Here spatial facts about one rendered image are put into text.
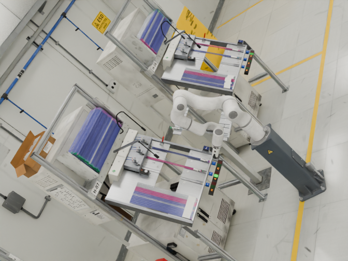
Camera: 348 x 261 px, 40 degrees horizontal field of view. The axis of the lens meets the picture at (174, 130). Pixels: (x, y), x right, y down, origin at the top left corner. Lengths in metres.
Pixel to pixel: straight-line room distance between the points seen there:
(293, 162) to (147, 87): 1.74
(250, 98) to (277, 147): 1.65
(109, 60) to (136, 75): 0.31
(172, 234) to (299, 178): 1.13
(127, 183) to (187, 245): 0.73
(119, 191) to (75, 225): 1.62
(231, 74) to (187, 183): 1.35
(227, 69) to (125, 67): 1.00
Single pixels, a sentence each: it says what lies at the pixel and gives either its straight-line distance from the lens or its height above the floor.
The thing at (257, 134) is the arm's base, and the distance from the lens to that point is 3.71.
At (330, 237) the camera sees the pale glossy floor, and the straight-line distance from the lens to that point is 3.80.
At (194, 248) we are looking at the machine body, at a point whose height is 0.38.
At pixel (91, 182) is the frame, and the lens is 3.82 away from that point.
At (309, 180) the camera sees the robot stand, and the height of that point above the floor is 0.14.
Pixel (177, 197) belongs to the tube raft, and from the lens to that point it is 3.80.
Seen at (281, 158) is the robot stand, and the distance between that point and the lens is 3.84.
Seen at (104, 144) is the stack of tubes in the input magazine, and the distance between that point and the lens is 3.91.
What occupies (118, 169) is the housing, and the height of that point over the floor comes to 1.27.
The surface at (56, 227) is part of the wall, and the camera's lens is 5.28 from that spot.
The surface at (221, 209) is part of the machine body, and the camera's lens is 4.45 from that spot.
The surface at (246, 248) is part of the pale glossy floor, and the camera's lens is 4.28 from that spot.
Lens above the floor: 2.70
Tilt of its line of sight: 24 degrees down
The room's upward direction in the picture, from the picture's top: 49 degrees counter-clockwise
